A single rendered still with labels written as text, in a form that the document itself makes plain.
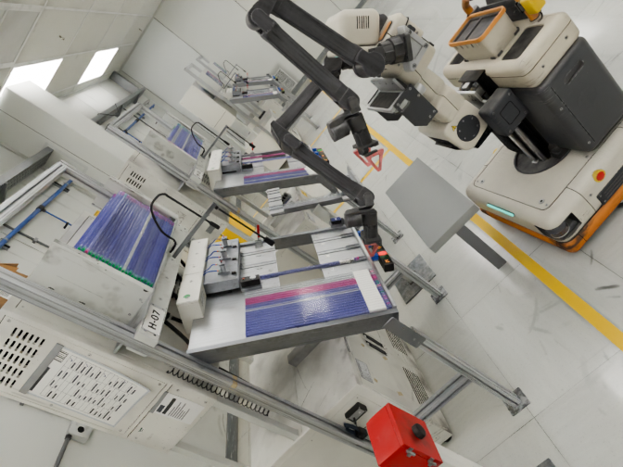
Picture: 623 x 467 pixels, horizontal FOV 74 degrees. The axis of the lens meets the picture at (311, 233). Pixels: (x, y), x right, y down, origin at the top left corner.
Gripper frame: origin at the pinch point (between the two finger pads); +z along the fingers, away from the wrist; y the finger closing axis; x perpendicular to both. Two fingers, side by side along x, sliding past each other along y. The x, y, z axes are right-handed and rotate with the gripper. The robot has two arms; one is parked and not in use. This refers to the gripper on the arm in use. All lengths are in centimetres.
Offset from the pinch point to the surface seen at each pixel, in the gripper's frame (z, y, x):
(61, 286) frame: -23, 29, -105
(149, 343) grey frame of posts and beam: -7, 43, -79
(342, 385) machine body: 36, 32, -21
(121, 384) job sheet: 10, 39, -94
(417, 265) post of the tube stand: 53, -68, 44
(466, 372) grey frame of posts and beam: 33, 39, 24
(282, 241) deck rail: 3.1, -30.3, -35.9
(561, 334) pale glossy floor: 34, 27, 69
